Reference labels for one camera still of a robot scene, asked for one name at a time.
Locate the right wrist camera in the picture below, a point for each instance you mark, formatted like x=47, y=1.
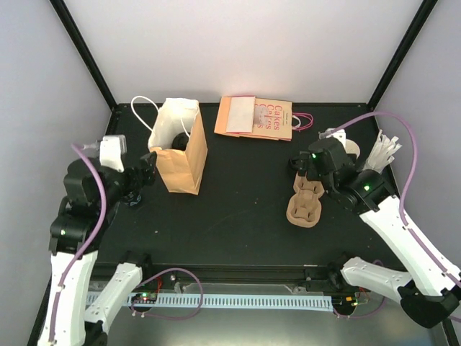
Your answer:
x=339, y=135

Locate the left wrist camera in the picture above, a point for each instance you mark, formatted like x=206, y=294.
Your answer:
x=111, y=150

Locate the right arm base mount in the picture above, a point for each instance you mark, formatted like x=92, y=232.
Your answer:
x=325, y=279

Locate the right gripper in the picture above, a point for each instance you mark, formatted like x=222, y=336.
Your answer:
x=306, y=158

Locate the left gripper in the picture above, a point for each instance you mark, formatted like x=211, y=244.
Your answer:
x=148, y=170

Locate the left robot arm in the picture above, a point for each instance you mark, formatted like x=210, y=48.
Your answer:
x=93, y=194

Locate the light blue cable duct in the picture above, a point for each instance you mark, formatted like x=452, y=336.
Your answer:
x=229, y=301

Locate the black frame post right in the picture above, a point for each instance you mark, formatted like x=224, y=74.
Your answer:
x=417, y=23

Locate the stack of paper cups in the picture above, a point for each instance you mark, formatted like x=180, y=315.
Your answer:
x=352, y=148

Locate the orange paper bag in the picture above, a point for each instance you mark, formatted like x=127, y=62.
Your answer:
x=181, y=171

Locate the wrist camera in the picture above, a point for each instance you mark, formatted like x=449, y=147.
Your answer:
x=339, y=135
x=111, y=150

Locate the black frame post left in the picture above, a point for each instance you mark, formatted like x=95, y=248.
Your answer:
x=79, y=42

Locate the black frame post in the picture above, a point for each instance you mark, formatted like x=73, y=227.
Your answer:
x=417, y=23
x=79, y=42

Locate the Cakes printed paper bag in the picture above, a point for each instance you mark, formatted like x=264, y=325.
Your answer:
x=274, y=120

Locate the orange flat bag stack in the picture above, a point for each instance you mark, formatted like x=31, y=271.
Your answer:
x=235, y=116

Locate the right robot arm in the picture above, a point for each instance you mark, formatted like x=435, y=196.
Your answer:
x=428, y=290

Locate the jar of white stirrers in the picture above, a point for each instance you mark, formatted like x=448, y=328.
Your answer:
x=382, y=153

